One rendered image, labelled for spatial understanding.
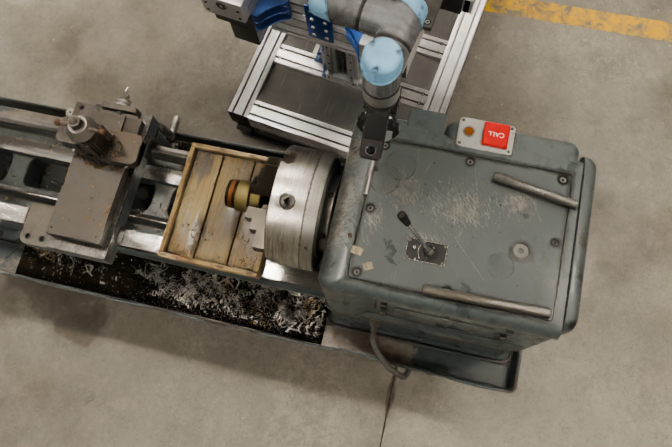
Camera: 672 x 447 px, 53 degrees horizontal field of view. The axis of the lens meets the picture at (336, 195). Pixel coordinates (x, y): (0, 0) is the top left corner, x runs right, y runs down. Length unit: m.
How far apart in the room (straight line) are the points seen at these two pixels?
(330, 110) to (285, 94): 0.21
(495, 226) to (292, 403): 1.44
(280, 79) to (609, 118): 1.45
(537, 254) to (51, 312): 2.13
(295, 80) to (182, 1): 0.82
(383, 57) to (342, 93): 1.64
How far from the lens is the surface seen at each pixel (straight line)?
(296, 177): 1.64
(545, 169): 1.66
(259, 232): 1.74
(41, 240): 2.16
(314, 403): 2.78
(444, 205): 1.59
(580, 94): 3.21
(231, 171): 2.05
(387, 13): 1.29
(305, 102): 2.85
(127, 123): 2.11
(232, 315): 2.25
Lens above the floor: 2.77
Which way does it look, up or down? 72 degrees down
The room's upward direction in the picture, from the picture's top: 10 degrees counter-clockwise
